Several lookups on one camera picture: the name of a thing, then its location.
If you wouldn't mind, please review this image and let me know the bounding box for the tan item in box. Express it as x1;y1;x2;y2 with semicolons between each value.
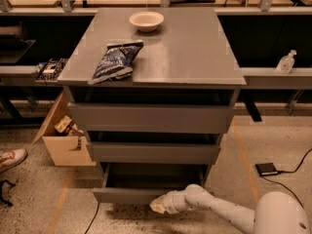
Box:
55;116;72;135

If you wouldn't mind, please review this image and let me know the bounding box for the grey top drawer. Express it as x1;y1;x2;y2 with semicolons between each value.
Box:
65;86;236;134

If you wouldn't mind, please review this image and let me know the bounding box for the cardboard box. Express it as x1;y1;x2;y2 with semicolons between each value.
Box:
32;92;96;166

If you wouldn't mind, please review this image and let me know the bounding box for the black pedal cable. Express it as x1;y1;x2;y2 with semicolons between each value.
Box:
259;146;312;210

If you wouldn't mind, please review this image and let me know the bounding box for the black patterned notebook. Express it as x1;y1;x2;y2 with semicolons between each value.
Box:
36;58;67;82

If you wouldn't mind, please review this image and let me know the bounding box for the grey drawer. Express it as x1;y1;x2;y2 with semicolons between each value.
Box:
87;132;220;165
65;86;236;134
93;162;211;205

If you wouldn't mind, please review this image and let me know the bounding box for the white bowl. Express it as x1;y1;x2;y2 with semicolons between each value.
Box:
129;12;164;32

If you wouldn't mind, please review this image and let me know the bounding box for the grey shelf rack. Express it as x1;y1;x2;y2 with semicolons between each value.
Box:
0;0;312;122

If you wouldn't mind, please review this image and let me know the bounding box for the hand sanitizer bottle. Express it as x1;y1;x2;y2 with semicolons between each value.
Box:
276;50;296;74

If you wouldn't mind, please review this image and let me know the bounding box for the grey drawer cabinet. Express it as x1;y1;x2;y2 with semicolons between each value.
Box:
57;7;247;180

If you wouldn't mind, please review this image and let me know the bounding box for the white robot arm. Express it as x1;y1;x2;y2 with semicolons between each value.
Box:
150;184;311;234

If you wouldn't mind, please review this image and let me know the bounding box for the black foot pedal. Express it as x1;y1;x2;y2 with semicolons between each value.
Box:
255;163;279;176

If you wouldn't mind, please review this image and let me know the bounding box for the grey bottom drawer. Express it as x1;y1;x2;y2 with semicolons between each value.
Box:
93;162;211;205

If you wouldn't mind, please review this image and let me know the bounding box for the grey middle drawer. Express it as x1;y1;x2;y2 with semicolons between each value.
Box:
87;132;220;165

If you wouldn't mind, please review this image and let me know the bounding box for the blue chip bag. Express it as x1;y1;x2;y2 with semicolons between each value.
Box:
88;40;143;85

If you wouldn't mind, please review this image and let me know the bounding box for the red and white shoe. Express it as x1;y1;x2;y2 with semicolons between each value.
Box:
0;149;27;173

